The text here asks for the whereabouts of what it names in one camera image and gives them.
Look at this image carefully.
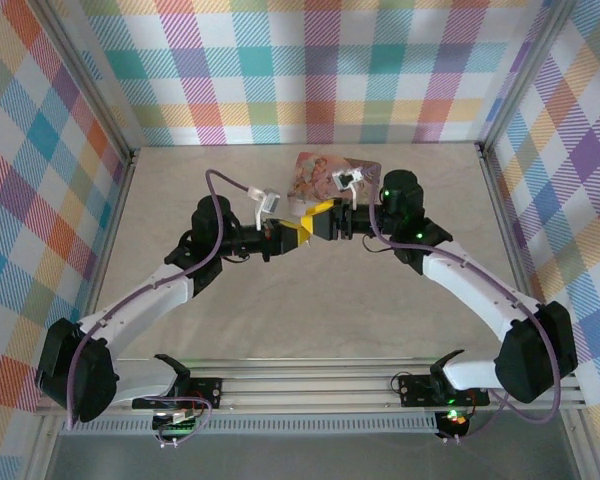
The clear floral acrylic box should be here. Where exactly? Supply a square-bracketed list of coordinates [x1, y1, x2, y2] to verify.
[285, 150, 384, 207]

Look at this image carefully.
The small electronics board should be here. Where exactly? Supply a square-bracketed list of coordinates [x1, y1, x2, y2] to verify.
[435, 406, 472, 444]
[151, 408, 202, 449]

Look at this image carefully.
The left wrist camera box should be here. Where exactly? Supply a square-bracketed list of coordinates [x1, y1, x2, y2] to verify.
[248, 185, 283, 215]

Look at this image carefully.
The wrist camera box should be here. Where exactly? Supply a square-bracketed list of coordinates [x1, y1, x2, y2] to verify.
[331, 167, 367, 211]
[248, 185, 283, 215]

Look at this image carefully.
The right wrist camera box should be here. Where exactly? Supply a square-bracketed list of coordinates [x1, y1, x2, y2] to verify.
[331, 167, 367, 211]

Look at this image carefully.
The aluminium side frame rail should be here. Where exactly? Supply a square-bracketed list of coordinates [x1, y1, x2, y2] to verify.
[79, 148, 140, 322]
[473, 143, 543, 307]

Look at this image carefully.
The aluminium mounting rail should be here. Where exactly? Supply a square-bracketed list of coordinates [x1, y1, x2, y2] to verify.
[34, 355, 589, 417]

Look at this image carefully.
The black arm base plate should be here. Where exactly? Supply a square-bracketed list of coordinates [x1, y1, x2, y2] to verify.
[131, 376, 224, 411]
[397, 372, 491, 408]

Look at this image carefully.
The aluminium frame post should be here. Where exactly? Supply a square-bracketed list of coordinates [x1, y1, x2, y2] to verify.
[476, 0, 571, 152]
[32, 0, 142, 157]

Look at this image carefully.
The grey slotted cable duct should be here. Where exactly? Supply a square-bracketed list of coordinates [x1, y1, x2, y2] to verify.
[58, 416, 439, 437]

